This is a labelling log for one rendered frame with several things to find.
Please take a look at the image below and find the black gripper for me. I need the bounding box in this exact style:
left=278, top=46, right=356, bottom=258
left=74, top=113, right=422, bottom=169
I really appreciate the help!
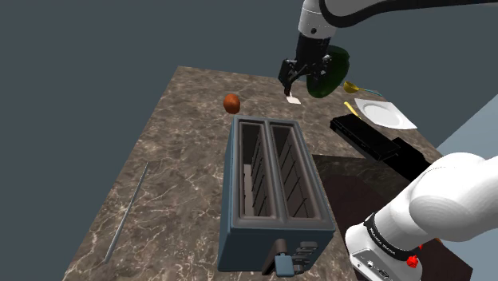
left=277, top=33, right=333, bottom=97

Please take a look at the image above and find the dark green bowl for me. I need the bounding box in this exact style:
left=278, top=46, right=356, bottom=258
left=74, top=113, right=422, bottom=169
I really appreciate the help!
left=305, top=45, right=350, bottom=100

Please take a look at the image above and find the reddish brown round fruit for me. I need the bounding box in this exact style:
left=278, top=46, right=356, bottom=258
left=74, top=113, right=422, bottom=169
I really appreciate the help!
left=223, top=93, right=241, bottom=116

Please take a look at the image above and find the yellow measuring spoon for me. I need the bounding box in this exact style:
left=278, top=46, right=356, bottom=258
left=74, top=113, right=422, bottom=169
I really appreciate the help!
left=343, top=81, right=385, bottom=98

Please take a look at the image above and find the flat black box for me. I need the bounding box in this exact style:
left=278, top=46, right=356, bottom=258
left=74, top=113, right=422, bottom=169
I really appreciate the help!
left=329, top=114, right=402, bottom=164

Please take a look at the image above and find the white square plate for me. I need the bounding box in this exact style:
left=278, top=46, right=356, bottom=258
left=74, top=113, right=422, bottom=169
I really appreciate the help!
left=353, top=97, right=418, bottom=131

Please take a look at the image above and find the black block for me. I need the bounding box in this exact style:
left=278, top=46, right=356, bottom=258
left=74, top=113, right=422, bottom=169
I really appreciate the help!
left=390, top=136, right=433, bottom=183

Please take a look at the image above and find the blue two-slot toaster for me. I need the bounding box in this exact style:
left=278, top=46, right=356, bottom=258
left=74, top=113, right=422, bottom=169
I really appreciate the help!
left=216, top=115, right=337, bottom=279

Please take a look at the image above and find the thin grey rod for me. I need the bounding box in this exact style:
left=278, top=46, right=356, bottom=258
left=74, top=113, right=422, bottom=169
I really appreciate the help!
left=104, top=160, right=150, bottom=265

